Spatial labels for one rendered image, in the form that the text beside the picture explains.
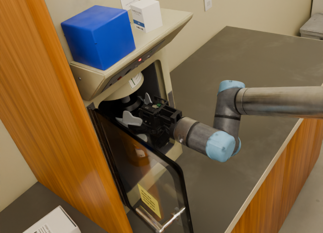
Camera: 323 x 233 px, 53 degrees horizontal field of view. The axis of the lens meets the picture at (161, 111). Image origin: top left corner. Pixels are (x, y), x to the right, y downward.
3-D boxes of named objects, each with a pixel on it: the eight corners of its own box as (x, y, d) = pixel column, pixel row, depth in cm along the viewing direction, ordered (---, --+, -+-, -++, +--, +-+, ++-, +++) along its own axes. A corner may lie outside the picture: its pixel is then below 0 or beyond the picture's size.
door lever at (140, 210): (152, 200, 78) (150, 193, 77) (180, 224, 72) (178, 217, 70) (135, 214, 76) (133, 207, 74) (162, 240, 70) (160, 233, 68)
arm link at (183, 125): (201, 135, 93) (184, 153, 88) (188, 129, 95) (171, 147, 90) (200, 116, 88) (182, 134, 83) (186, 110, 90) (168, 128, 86)
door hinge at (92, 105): (122, 204, 102) (85, 107, 78) (128, 198, 104) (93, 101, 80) (126, 206, 101) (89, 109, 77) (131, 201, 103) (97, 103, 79)
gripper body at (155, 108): (153, 93, 96) (186, 107, 89) (156, 115, 101) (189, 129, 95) (136, 108, 91) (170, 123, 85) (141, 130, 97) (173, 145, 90)
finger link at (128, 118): (112, 105, 96) (142, 107, 94) (117, 120, 100) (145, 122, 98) (109, 112, 94) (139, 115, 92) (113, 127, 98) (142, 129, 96)
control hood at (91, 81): (81, 100, 77) (67, 63, 71) (164, 40, 95) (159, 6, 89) (115, 114, 70) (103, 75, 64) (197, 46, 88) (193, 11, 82)
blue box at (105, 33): (73, 61, 71) (59, 22, 65) (105, 41, 76) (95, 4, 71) (104, 71, 65) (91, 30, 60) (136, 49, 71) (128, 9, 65)
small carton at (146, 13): (134, 28, 80) (129, 4, 76) (151, 20, 82) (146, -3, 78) (146, 33, 76) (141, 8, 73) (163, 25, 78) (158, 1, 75)
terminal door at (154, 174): (129, 204, 102) (93, 105, 78) (199, 273, 82) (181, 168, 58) (127, 206, 102) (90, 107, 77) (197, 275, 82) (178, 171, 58)
